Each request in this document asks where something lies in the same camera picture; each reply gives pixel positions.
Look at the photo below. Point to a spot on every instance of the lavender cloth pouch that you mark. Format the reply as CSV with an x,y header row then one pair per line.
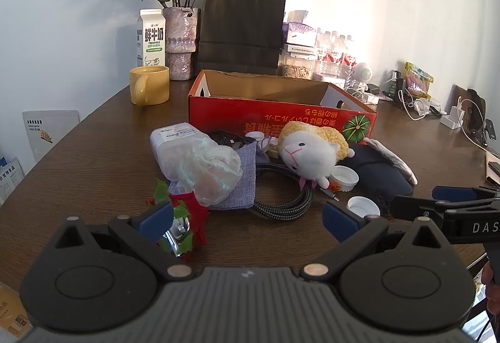
x,y
246,179

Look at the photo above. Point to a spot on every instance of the black paper bag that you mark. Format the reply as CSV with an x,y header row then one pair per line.
x,y
240,26

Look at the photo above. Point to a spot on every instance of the blue white booklet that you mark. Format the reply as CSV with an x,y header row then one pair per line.
x,y
9,181

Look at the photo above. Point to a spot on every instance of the sheep plush toy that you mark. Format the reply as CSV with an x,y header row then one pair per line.
x,y
308,151

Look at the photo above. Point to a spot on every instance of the silver tin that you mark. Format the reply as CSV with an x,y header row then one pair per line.
x,y
330,79

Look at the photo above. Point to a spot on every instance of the red artificial rose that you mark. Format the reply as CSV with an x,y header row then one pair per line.
x,y
195,214

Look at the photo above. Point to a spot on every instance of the white round speaker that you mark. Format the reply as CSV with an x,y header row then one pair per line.
x,y
364,73

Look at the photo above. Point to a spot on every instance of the shrink-wrapped water bottle pack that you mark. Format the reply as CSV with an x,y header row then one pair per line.
x,y
336,52

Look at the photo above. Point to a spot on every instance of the person's right hand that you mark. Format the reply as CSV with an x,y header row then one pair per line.
x,y
493,296

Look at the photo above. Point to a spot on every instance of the yellow snack packet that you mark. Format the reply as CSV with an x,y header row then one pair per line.
x,y
418,79

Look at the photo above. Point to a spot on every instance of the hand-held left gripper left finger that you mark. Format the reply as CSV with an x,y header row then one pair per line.
x,y
156,220

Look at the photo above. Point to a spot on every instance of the mottled pink ceramic vase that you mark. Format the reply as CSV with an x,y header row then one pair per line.
x,y
181,38

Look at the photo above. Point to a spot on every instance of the flat white box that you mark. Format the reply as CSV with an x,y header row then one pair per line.
x,y
299,49

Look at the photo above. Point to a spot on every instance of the clear jar of seeds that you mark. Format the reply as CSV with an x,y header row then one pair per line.
x,y
297,67

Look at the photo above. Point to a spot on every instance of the yellow mug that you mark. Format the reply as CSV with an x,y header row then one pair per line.
x,y
152,87

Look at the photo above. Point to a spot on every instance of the clear plastic container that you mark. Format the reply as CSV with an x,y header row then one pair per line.
x,y
172,132

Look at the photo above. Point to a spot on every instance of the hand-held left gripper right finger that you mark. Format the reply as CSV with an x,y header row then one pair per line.
x,y
340,222

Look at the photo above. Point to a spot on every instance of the navy blue pouch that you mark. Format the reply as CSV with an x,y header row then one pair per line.
x,y
371,171

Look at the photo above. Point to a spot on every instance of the dark brown object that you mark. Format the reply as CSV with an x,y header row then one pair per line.
x,y
474,108

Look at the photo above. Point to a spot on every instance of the small orange trinket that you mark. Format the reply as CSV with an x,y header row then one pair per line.
x,y
334,185

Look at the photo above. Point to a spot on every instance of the white charger adapter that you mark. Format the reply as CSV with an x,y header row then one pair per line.
x,y
372,97

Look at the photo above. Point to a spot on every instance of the small green bottle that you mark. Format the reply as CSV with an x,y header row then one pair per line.
x,y
396,83

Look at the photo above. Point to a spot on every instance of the white bottle cap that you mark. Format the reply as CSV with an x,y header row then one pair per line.
x,y
363,206

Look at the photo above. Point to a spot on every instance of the white charging dock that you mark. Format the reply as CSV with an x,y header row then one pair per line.
x,y
452,118

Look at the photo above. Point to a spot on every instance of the small white cap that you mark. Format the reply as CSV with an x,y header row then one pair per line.
x,y
256,136

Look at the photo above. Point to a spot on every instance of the white green milk carton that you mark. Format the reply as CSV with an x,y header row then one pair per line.
x,y
150,38

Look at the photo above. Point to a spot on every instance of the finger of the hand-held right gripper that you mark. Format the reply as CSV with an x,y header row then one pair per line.
x,y
453,192
414,208

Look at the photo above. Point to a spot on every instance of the purple tissue pack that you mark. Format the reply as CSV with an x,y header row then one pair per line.
x,y
299,32

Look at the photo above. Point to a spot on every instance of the red cardboard box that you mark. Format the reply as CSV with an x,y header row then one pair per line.
x,y
234,112

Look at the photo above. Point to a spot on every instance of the clear plastic bag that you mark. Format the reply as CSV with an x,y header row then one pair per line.
x,y
211,167

